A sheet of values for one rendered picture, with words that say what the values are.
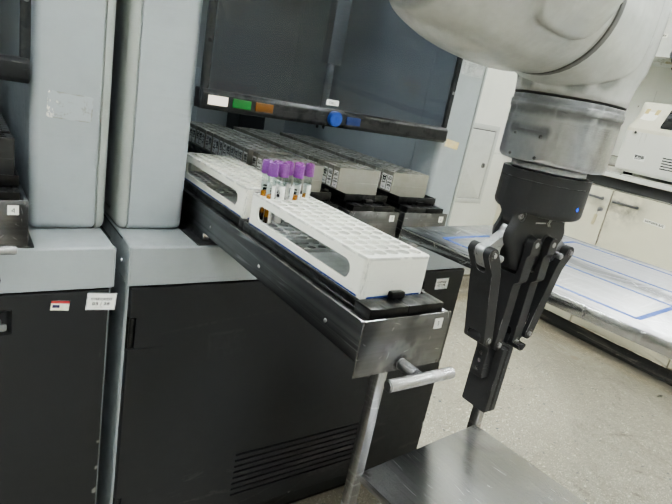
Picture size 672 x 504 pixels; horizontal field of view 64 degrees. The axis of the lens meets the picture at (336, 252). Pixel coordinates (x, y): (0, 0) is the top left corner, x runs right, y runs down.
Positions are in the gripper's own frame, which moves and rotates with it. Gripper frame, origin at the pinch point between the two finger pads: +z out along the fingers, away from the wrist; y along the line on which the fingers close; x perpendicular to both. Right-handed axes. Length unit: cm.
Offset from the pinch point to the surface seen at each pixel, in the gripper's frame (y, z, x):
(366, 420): -25, 38, -40
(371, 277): 3.9, -4.2, -15.1
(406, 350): -0.6, 3.8, -11.5
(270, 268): 6.7, 1.5, -32.7
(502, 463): -61, 52, -29
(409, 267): -1.7, -5.2, -15.1
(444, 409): -103, 80, -80
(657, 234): -229, 13, -84
